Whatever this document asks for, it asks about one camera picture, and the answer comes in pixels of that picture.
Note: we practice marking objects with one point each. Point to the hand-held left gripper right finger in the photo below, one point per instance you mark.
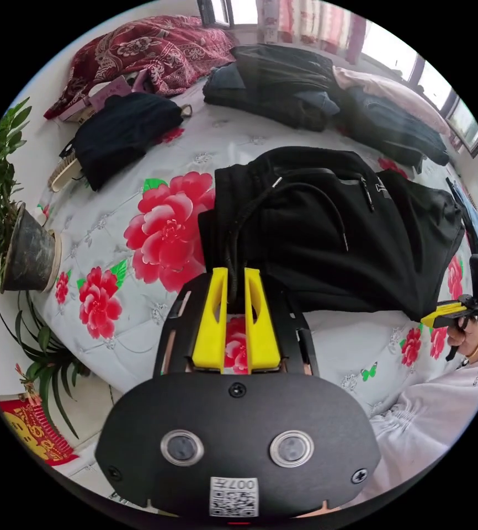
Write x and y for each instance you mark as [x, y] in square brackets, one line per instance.
[264, 331]

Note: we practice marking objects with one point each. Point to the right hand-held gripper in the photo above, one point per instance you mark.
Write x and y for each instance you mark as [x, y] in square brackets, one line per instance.
[473, 308]

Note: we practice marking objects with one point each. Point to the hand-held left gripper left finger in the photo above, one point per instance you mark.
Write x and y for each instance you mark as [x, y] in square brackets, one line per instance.
[211, 327]

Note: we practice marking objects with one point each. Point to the black pants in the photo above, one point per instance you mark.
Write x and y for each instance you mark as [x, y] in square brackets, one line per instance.
[313, 248]

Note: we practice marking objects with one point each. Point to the person's right hand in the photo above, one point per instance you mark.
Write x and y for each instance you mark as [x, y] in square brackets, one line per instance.
[473, 339]

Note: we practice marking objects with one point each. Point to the person's body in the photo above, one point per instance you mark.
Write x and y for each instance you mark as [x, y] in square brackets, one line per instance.
[421, 430]

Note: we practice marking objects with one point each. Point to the bed with floral quilt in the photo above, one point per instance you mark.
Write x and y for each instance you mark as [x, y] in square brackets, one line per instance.
[110, 232]

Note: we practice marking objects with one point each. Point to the long-leaved green plant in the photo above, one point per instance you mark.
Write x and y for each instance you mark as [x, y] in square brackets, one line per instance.
[46, 360]

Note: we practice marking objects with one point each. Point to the potted plant in dark pot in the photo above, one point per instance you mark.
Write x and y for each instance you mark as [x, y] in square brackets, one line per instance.
[28, 256]

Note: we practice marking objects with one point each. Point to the wooden brush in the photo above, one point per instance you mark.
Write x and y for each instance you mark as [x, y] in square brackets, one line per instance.
[63, 176]

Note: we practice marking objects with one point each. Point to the folded black garment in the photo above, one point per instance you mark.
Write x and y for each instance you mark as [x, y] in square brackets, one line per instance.
[119, 132]

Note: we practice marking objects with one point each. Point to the window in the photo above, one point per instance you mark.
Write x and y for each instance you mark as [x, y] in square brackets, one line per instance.
[216, 12]
[442, 83]

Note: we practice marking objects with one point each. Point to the pile of clothes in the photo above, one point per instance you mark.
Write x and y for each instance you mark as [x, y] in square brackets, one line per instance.
[288, 83]

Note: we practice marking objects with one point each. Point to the dark red patterned blanket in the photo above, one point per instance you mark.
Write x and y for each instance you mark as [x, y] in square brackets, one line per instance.
[160, 49]

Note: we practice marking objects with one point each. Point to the pink floral curtain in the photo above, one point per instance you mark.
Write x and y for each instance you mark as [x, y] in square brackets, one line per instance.
[313, 25]

